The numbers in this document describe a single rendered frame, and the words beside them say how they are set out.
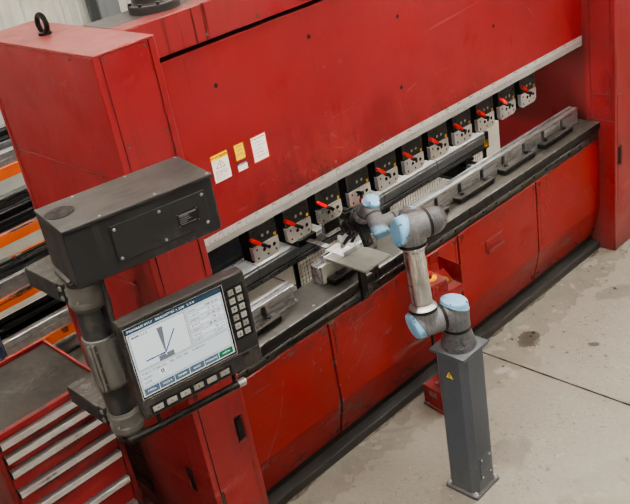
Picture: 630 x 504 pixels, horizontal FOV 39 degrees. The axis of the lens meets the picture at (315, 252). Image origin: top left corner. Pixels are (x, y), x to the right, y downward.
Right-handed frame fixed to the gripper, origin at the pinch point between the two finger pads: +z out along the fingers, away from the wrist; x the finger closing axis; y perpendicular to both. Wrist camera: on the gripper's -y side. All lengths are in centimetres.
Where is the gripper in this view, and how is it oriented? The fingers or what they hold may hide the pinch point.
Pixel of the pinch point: (347, 245)
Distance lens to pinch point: 414.6
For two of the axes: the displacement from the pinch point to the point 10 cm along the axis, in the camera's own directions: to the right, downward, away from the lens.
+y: -6.3, -7.4, 2.2
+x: -7.0, 4.3, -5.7
